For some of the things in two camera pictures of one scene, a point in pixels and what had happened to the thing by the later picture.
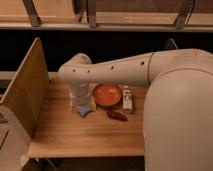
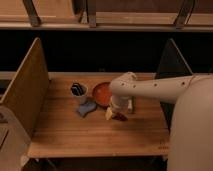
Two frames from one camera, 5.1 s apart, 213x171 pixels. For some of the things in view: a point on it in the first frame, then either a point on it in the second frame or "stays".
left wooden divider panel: [29, 91] stays
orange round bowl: [107, 94] stays
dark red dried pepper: [117, 115] stays
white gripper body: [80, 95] -> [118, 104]
